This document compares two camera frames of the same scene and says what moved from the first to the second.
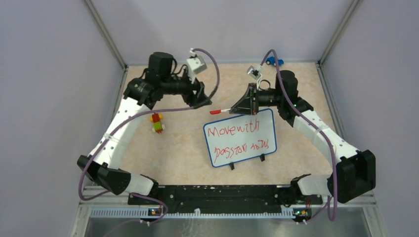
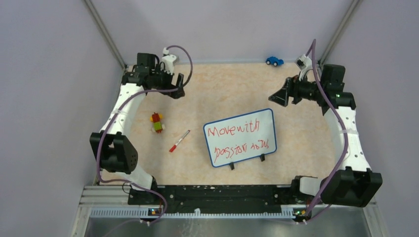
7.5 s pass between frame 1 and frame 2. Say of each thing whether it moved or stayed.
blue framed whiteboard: stayed
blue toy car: stayed
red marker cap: moved
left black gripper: moved
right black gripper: moved
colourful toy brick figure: stayed
